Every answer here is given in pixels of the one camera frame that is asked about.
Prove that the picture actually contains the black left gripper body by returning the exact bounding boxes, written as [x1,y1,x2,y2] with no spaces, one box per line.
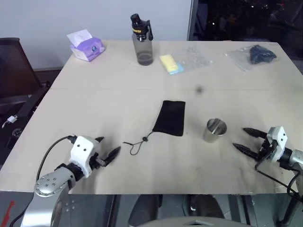
[89,152,107,170]

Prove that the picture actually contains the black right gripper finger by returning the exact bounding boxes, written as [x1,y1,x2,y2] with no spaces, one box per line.
[232,142,259,161]
[242,127,268,139]

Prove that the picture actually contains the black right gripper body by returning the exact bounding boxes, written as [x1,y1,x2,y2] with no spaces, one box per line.
[256,137,278,162]

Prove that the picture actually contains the clear plastic zip bag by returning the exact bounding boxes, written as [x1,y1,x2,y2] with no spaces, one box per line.
[159,45,214,76]

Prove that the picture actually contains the stainless steel cup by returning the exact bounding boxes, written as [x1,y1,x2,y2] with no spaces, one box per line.
[203,118,228,144]

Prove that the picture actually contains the black bundled item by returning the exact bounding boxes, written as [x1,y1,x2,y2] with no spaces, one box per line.
[247,44,277,65]

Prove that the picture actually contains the white power adapter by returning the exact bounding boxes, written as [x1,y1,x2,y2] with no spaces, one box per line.
[2,114,19,129]

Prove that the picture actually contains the purple tissue pack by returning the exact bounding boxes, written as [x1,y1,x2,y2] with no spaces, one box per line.
[66,28,106,62]

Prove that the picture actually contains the grey water bottle black lid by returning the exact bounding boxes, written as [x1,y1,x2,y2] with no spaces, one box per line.
[130,13,155,66]

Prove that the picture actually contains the yellow sticky note pad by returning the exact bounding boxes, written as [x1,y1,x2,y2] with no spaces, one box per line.
[159,53,186,76]

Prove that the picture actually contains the black office chair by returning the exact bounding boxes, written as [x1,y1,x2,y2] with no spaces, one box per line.
[0,37,52,147]

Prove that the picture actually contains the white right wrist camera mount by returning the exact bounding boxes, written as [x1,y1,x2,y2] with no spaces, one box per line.
[267,125,288,163]

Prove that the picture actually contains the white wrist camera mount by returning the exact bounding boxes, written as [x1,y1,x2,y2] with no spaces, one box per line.
[267,125,288,163]
[70,135,100,178]

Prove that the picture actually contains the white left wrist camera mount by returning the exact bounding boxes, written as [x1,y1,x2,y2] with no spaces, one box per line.
[70,135,100,178]

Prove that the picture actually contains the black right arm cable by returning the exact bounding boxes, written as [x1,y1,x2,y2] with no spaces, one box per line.
[254,158,303,198]

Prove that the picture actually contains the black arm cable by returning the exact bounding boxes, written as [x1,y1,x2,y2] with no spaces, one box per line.
[254,158,303,198]
[36,135,78,184]

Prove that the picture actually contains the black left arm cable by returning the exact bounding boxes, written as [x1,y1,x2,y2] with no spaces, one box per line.
[36,135,78,184]

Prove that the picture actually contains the black drawstring pouch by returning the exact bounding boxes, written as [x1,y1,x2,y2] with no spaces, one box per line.
[123,100,186,157]

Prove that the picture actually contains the grey window frame post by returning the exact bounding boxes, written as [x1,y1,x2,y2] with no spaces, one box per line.
[186,0,200,41]

